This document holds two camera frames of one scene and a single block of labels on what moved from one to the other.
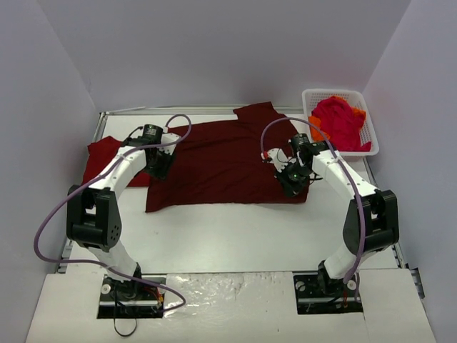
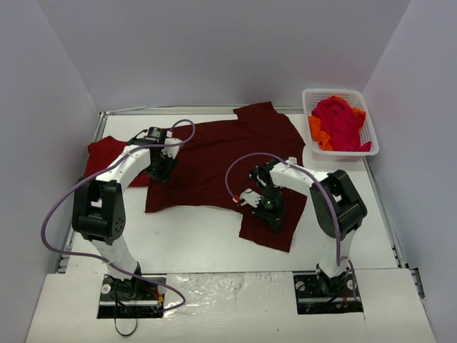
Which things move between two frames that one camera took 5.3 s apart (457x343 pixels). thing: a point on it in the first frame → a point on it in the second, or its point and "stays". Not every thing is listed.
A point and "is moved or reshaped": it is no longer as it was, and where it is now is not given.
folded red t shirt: x=100 y=152 stays
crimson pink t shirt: x=338 y=121 stays
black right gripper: x=290 y=182 → x=270 y=217
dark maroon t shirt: x=221 y=163 is moved or reshaped
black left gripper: x=159 y=166 stays
